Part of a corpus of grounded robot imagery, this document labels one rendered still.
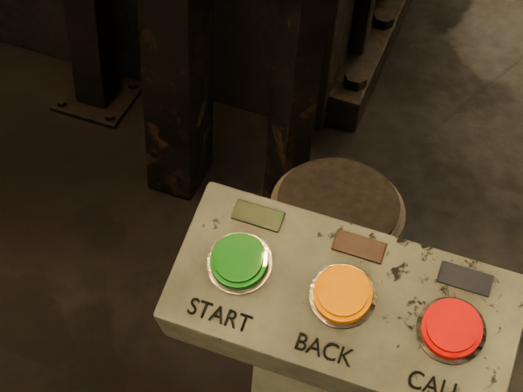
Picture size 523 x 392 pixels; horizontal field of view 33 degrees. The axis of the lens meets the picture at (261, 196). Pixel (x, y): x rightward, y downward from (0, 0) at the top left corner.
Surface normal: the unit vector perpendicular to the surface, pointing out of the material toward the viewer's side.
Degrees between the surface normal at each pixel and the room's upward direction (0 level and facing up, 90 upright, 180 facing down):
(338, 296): 20
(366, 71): 0
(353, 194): 0
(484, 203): 0
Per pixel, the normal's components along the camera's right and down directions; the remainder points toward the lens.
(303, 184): 0.05, -0.69
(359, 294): -0.07, -0.41
